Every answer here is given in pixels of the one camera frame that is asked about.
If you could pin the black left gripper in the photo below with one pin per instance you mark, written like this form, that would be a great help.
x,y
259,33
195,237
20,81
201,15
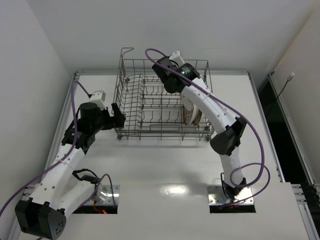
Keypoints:
x,y
114,119

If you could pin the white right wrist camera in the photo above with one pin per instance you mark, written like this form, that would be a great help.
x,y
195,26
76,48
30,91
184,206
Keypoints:
x,y
176,58

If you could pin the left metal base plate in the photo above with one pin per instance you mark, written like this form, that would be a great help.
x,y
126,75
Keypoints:
x,y
105,196

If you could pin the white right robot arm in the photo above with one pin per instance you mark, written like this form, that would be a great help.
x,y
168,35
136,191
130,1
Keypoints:
x,y
229,128

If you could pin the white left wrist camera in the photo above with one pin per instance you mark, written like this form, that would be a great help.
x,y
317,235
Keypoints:
x,y
98,98

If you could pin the grey wire dish rack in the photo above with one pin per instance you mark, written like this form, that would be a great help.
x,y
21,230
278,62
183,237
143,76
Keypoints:
x,y
149,109

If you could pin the floral plate with orange rim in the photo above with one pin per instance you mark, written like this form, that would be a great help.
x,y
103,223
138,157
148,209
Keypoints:
x,y
185,115

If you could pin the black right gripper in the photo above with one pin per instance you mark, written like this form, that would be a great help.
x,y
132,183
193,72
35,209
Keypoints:
x,y
160,69

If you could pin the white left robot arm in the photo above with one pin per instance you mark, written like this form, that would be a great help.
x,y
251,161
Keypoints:
x,y
44,214

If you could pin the white plate with sunburst pattern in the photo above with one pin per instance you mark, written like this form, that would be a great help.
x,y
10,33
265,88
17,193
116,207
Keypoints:
x,y
192,110

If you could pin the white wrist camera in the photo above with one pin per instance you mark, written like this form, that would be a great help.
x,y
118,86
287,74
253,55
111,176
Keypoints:
x,y
176,58
98,98

